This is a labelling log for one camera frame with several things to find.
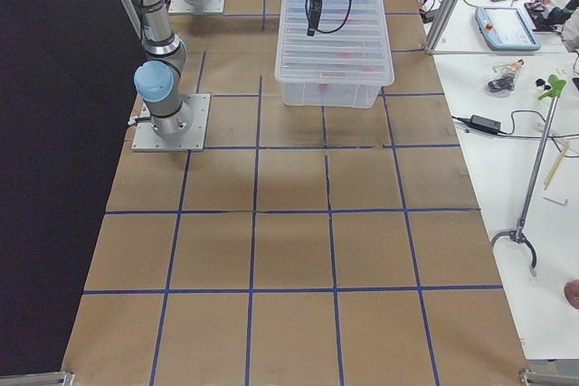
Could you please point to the clear ribbed box lid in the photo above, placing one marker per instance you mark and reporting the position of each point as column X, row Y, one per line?
column 335, row 29

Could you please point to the clear plastic storage box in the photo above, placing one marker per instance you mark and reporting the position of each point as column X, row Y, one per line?
column 332, row 65

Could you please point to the blue teach pendant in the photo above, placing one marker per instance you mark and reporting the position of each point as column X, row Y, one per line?
column 505, row 29

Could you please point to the black power adapter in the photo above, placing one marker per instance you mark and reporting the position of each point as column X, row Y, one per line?
column 481, row 124

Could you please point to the green handled reacher grabber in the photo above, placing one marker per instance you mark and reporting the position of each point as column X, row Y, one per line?
column 517, row 234

